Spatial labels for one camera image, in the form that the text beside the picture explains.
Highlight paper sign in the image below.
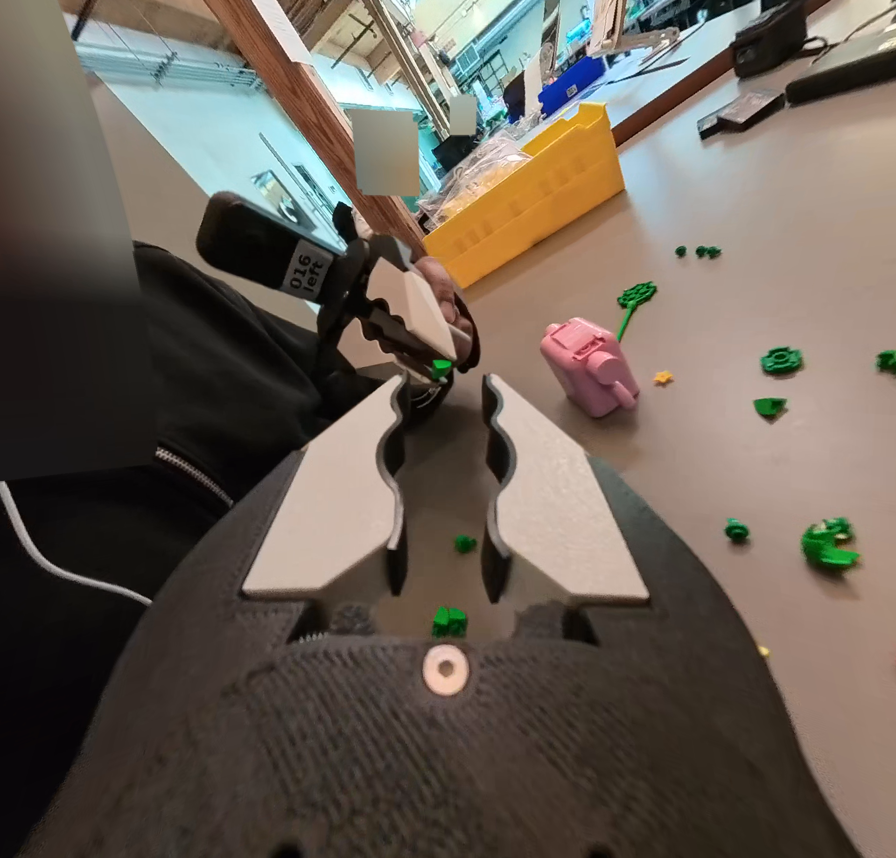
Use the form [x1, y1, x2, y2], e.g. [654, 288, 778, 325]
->
[230, 0, 314, 66]

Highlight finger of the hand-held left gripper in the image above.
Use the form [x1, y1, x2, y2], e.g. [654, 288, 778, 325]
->
[365, 256, 457, 362]
[357, 300, 452, 385]

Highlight green flat stem piece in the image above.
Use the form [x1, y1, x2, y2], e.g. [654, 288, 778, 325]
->
[616, 281, 659, 344]

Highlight scattered green leaf pieces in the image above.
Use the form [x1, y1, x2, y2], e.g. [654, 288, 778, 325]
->
[430, 535, 478, 639]

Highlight green clawed plant brick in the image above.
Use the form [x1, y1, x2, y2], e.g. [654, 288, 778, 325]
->
[801, 517, 862, 575]

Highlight white cable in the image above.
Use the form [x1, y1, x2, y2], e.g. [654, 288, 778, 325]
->
[0, 482, 154, 607]

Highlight wooden post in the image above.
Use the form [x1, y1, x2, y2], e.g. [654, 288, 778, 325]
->
[175, 0, 429, 260]

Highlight person's black jacket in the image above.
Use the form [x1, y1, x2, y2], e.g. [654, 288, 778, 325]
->
[0, 241, 407, 845]

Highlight person's left forearm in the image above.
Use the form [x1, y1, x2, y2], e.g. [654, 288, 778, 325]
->
[210, 270, 407, 428]

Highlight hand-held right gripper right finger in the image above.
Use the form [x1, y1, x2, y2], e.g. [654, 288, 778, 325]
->
[482, 374, 651, 610]

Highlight blue plastic bin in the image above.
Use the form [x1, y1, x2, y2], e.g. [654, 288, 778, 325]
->
[538, 55, 607, 115]

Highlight clear plastic bags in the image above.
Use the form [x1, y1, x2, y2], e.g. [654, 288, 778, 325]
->
[419, 136, 534, 223]

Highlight black camera box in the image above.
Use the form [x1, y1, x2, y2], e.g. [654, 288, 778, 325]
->
[730, 0, 811, 80]

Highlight pink brick watering can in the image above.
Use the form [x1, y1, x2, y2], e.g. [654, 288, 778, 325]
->
[540, 317, 639, 418]

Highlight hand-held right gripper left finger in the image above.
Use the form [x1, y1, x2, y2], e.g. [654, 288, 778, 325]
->
[241, 374, 412, 607]

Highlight small black flat device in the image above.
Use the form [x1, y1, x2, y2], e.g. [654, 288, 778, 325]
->
[696, 88, 788, 141]

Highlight person's left hand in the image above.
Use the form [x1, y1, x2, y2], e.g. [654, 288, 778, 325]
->
[414, 256, 463, 330]

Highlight black flat bar device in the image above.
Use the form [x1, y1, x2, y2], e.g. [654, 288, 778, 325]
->
[784, 31, 896, 108]

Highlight wooden cardboard stand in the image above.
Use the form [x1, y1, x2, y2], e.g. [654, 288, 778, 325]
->
[587, 0, 681, 59]

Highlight yellow plastic bin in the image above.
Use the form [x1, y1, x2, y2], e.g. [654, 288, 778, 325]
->
[422, 101, 626, 289]

